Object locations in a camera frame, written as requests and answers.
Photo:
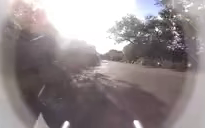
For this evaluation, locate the grey asphalt road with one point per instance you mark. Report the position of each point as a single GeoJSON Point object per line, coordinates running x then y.
{"type": "Point", "coordinates": [130, 90]}

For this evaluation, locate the dark roadside bushes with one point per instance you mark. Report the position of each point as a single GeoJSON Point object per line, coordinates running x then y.
{"type": "Point", "coordinates": [50, 63]}

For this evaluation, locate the row of trees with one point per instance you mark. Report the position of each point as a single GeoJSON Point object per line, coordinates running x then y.
{"type": "Point", "coordinates": [153, 36]}

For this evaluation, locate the robot's own part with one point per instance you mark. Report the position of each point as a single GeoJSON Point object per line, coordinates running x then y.
{"type": "Point", "coordinates": [65, 124]}
{"type": "Point", "coordinates": [137, 124]}

